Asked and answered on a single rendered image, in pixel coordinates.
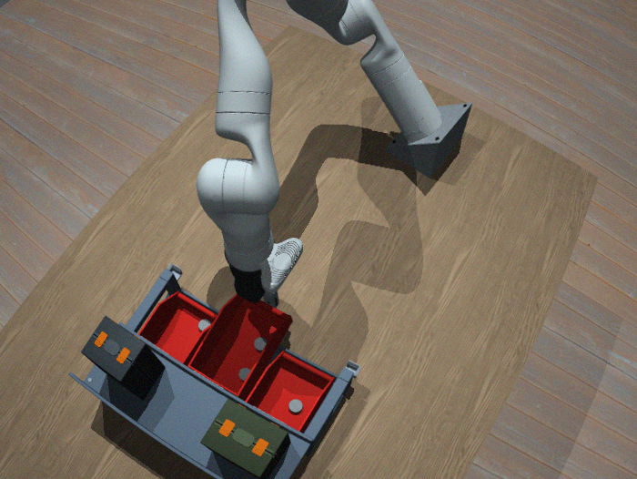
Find dark green case with orange latches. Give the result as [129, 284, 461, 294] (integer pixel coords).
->
[201, 399, 290, 479]

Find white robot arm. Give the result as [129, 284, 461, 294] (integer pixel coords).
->
[197, 0, 442, 254]

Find grey metal shelf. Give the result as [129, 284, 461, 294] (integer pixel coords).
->
[68, 263, 361, 479]

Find grey steel disc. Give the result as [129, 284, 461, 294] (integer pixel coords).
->
[254, 337, 268, 352]
[288, 399, 303, 413]
[198, 319, 211, 331]
[238, 368, 250, 381]

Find dark grey case with orange latches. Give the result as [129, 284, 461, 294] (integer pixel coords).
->
[81, 316, 166, 401]

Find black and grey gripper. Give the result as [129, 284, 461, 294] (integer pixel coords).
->
[224, 231, 303, 308]

